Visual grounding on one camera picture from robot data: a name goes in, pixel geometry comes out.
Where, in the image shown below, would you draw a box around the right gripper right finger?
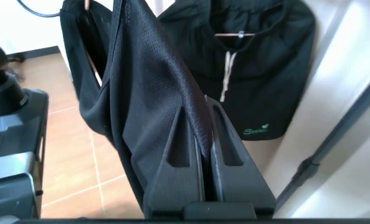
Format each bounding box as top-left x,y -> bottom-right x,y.
206,96 -> 277,218

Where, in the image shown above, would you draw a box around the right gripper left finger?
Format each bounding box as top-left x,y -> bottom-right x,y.
143,105 -> 205,218

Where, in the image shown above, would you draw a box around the black garment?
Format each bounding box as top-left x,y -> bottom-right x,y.
59,0 -> 214,213

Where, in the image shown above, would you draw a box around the black shorts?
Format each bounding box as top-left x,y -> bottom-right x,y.
158,0 -> 316,141

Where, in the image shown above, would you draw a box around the pink clothes hanger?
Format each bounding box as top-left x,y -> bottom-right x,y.
83,0 -> 103,88
214,30 -> 256,39

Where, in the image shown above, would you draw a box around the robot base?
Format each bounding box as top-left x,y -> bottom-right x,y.
0,35 -> 49,224

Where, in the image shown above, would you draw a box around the black clothes rack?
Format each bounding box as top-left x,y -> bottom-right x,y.
275,67 -> 370,213

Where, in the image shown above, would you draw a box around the beige curtain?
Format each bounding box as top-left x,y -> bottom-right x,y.
244,0 -> 370,218

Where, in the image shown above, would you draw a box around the black cable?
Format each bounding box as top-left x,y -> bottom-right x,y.
16,0 -> 62,18

